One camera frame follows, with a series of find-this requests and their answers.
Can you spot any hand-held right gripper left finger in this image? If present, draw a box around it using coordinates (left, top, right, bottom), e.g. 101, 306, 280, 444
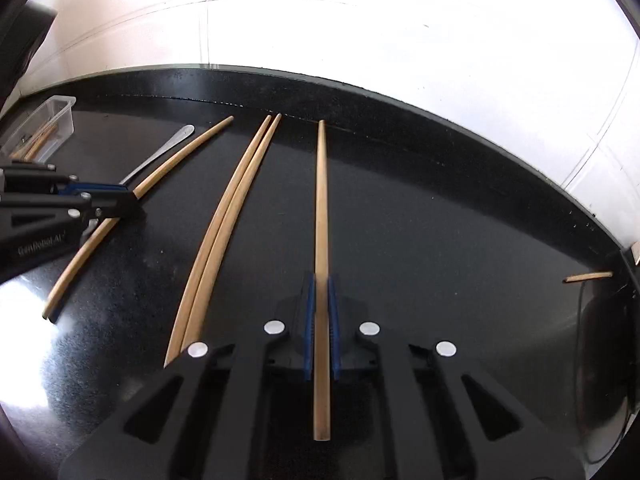
57, 271, 317, 480

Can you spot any silver metal utensil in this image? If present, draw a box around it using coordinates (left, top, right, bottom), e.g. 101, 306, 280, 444
119, 124, 196, 186

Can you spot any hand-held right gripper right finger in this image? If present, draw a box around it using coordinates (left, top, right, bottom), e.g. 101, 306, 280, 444
327, 275, 587, 480

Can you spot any clear plastic container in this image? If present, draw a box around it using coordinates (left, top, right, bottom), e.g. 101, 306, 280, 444
0, 96, 77, 163

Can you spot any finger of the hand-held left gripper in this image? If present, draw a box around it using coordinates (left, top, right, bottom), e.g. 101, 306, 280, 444
0, 160, 128, 196
0, 191, 147, 223

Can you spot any wooden chopstick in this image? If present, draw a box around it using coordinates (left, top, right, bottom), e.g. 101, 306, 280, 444
10, 122, 53, 160
22, 127, 58, 161
42, 115, 235, 322
182, 113, 283, 358
164, 115, 273, 368
563, 271, 614, 284
312, 119, 333, 442

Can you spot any dark box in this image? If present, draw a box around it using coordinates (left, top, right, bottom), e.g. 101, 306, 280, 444
0, 2, 57, 103

